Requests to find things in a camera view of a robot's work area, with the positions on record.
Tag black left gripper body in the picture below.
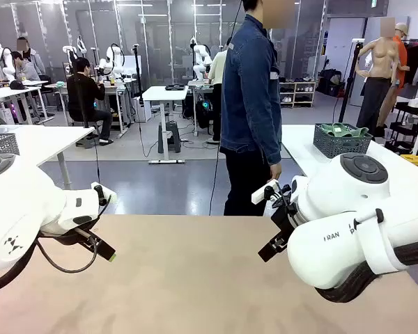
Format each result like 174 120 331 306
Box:
38 215 106 253

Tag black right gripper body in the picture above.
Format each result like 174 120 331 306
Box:
270 203 301 245

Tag grey plastic basket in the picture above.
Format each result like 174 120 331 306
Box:
0 132 21 157
313 122 374 159

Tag person's right forearm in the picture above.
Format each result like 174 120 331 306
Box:
254 114 282 166

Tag white table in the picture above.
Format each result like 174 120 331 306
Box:
281 124 418 209
0 125 95 191

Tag green towel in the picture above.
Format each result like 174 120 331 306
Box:
322 122 370 138

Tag person in denim jacket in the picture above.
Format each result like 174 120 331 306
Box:
219 0 297 217

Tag grey step stool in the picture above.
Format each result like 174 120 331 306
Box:
157 120 182 154

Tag wooden shoe shelf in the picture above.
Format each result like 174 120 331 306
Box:
279 80 317 108

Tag seated person in black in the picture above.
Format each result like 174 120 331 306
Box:
66 57 114 145

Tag black bags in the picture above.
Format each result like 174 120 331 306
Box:
316 68 345 97

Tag black metal shelf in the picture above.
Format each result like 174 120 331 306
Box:
386 100 418 156

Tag black tripod stand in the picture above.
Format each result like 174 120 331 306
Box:
337 38 366 123

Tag white workbench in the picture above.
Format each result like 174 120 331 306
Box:
0 85 55 125

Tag white standing desk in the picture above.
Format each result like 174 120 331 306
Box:
141 86 189 165

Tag person in cream top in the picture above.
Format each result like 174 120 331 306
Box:
207 37 233 144

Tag black pole stand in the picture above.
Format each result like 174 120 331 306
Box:
132 44 146 107

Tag seated dark haired person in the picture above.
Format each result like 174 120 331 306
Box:
10 51 42 83

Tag person in grey hoodie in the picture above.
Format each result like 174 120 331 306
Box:
16 37 46 83

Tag bare torso mannequin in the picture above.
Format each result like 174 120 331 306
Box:
355 17 401 137

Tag clothes rack with clothes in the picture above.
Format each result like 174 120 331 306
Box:
402 38 418 95

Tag orange shirt mannequin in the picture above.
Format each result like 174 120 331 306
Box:
392 22 410 90

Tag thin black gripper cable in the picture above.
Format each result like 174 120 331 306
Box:
36 238 99 274

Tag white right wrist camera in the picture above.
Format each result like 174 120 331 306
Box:
251 179 279 205

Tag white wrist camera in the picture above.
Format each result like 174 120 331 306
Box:
91 181 118 205
251 179 279 205

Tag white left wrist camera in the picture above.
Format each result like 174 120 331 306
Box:
91 181 118 205

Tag black left arm cable sleeve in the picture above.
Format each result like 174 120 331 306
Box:
0 243 39 296

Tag black arm cable sleeve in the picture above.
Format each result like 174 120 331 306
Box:
315 238 418 303
0 243 39 296

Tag black right arm cable sleeve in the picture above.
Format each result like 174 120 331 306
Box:
315 238 418 303

